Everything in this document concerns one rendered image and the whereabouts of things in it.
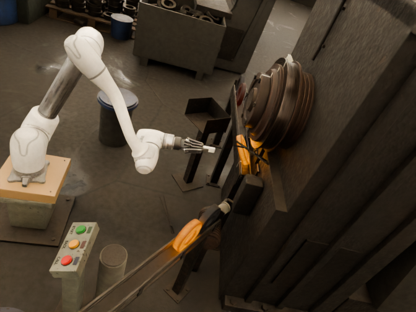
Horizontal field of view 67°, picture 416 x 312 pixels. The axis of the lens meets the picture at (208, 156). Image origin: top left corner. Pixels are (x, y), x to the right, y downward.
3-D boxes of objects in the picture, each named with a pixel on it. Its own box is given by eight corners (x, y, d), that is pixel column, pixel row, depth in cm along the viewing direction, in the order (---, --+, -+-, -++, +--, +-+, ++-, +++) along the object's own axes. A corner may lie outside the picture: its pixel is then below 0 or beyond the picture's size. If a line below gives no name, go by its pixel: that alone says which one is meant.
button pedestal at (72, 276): (95, 290, 177) (103, 223, 139) (80, 335, 158) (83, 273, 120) (67, 284, 175) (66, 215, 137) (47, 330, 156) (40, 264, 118)
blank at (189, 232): (207, 217, 135) (201, 212, 136) (184, 234, 123) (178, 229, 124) (195, 240, 144) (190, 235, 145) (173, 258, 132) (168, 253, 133)
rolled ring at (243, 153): (234, 135, 180) (239, 134, 179) (238, 135, 198) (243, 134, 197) (242, 166, 180) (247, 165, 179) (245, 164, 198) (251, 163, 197)
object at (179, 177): (189, 166, 277) (212, 96, 233) (203, 187, 262) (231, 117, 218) (168, 170, 266) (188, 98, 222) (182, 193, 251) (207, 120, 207)
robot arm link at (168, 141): (161, 151, 177) (172, 153, 178) (163, 139, 171) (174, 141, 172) (164, 142, 184) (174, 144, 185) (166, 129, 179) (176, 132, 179)
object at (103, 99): (135, 132, 292) (142, 92, 266) (127, 153, 267) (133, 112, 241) (101, 123, 288) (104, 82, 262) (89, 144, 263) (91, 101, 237)
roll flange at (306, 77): (273, 124, 195) (309, 52, 166) (283, 174, 158) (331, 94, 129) (258, 119, 193) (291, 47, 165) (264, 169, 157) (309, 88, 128)
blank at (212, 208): (225, 202, 147) (220, 198, 148) (207, 217, 135) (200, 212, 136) (214, 224, 155) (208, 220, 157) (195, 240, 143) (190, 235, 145)
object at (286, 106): (258, 119, 193) (291, 47, 165) (264, 169, 157) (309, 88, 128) (248, 116, 193) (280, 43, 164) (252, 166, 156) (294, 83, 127)
